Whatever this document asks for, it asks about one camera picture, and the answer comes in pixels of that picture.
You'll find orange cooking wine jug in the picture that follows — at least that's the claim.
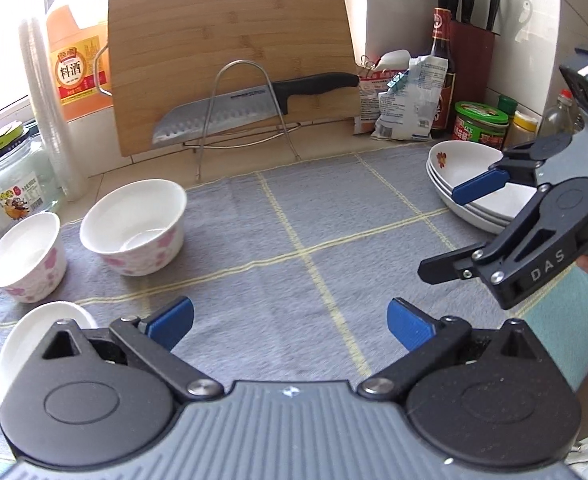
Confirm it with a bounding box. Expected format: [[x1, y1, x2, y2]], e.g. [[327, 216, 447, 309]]
[[45, 0, 115, 123]]

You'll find dark red knife block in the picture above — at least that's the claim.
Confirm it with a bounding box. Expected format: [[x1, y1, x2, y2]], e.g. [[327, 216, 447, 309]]
[[446, 19, 497, 106]]

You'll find white pink floral bowl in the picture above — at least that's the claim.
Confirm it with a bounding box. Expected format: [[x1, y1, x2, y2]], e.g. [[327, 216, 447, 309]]
[[80, 178, 189, 277], [0, 211, 68, 304], [0, 301, 98, 396]]

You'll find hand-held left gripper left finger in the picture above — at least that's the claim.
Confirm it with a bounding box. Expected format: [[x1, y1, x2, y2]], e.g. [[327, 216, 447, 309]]
[[41, 296, 225, 403]]

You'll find clear jar with green lid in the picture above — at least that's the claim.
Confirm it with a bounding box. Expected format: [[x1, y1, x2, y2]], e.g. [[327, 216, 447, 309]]
[[0, 121, 67, 221]]

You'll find stack of clear plastic cups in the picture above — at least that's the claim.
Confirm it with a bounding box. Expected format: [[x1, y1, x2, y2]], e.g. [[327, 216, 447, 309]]
[[18, 16, 89, 202]]

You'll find yellow lid spice jar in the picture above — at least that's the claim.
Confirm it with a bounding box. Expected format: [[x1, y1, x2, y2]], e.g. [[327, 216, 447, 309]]
[[503, 110, 542, 151]]

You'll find metal wire rack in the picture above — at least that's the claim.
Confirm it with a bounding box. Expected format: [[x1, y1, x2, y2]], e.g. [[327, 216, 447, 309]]
[[181, 59, 305, 181]]

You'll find black handled kitchen knife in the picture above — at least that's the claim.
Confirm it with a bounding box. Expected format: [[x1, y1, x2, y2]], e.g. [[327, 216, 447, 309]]
[[152, 72, 361, 146]]

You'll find dark soy sauce bottle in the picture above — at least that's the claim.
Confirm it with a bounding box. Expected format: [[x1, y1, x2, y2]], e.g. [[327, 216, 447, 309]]
[[426, 7, 456, 138]]

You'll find red white printed bag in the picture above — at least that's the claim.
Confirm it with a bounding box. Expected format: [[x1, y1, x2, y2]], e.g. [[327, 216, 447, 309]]
[[353, 62, 400, 135]]

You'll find green lid sauce jar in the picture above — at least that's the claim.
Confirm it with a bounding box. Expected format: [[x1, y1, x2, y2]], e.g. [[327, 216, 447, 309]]
[[451, 101, 509, 151]]

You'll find bamboo cutting board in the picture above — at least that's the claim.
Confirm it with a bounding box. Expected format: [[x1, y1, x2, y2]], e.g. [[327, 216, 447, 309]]
[[106, 0, 362, 158]]

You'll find white blue printed bag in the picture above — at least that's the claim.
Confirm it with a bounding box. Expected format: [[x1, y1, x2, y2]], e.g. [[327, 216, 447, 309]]
[[371, 55, 450, 142]]

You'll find grey checked cloth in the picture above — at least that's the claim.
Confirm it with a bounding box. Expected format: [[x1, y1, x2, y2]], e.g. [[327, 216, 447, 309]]
[[0, 142, 588, 461]]

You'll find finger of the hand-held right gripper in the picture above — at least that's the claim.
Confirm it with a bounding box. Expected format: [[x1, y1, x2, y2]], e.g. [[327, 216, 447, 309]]
[[452, 134, 575, 206], [418, 185, 552, 285]]

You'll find red cap glass bottle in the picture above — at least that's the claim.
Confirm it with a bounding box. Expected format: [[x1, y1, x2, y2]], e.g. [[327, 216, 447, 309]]
[[539, 89, 587, 141]]

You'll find white wall hook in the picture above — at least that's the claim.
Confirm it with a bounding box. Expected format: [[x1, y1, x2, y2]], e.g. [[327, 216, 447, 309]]
[[514, 0, 534, 43]]

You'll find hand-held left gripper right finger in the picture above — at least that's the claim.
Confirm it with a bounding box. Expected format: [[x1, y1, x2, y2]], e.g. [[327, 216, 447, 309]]
[[356, 297, 545, 403]]

